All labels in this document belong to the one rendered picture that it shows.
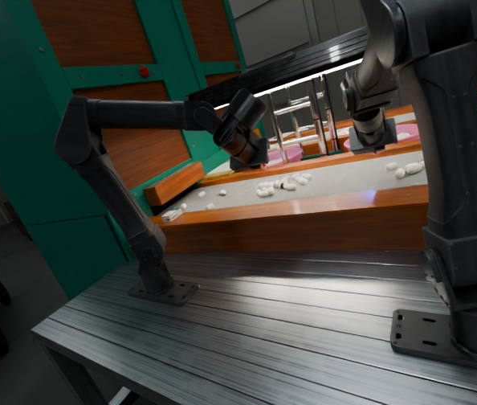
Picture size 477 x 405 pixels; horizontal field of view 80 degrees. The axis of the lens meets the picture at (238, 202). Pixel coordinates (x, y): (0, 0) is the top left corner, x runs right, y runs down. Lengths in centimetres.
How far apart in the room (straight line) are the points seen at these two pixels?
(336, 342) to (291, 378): 8
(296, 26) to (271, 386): 291
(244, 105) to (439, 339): 50
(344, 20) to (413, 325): 274
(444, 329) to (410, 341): 5
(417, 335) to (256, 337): 24
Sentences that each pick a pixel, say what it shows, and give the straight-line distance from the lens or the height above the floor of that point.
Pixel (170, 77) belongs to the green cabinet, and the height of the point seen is 121.
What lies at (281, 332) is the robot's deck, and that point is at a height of 67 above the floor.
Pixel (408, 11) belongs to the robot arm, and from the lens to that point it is 37.
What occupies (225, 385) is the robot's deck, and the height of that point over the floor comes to 67.
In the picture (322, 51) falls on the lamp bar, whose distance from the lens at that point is 89.
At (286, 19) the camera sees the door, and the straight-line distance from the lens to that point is 312.
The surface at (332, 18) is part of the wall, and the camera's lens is 304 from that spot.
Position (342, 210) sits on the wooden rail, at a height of 76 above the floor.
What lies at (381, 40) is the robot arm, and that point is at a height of 105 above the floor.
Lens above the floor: 103
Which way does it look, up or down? 18 degrees down
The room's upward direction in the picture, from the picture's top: 18 degrees counter-clockwise
